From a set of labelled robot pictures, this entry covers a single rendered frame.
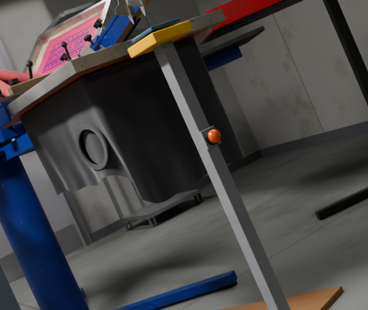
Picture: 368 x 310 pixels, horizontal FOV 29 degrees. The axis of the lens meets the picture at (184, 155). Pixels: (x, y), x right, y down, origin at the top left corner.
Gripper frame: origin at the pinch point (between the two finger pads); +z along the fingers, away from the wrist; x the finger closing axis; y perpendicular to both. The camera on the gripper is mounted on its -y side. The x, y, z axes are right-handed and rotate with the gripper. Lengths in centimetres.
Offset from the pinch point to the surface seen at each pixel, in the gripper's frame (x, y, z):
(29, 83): -56, 13, 0
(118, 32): -80, -47, -11
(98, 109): -7.7, 21.8, 20.4
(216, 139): 24.9, 12.9, 40.9
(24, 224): -134, 4, 48
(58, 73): -6.7, 29.3, 7.2
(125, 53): 1.9, 12.0, 9.3
